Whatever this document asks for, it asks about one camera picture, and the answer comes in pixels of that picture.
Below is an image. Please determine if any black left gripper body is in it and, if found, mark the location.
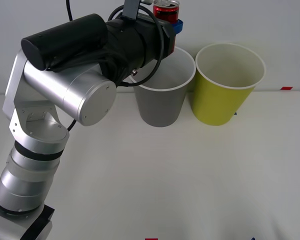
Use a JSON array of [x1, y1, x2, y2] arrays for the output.
[[136, 13, 178, 67]]

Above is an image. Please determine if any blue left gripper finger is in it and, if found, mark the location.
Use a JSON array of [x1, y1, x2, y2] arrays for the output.
[[171, 19, 185, 35]]

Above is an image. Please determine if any red drink can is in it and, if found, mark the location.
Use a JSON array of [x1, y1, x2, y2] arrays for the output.
[[152, 0, 181, 25]]

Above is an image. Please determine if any grey plastic bin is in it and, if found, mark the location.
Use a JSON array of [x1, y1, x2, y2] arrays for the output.
[[129, 46, 197, 128]]

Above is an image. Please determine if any yellow-green plastic bin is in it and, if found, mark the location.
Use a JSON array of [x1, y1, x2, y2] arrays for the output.
[[191, 42, 266, 127]]

